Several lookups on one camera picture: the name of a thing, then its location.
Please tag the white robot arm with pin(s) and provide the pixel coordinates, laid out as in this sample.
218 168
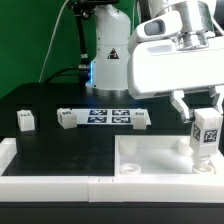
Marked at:
109 67

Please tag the white sheet with tags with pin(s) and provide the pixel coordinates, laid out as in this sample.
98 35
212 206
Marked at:
108 116

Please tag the black camera stand pole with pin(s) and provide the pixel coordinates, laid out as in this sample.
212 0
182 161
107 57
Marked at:
82 10

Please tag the white square tabletop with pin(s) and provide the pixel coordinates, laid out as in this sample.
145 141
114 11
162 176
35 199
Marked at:
149 154

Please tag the white U-shaped obstacle fence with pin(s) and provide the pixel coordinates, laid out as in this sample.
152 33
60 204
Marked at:
197 187

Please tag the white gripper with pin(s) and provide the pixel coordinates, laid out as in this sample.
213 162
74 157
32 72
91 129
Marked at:
157 68

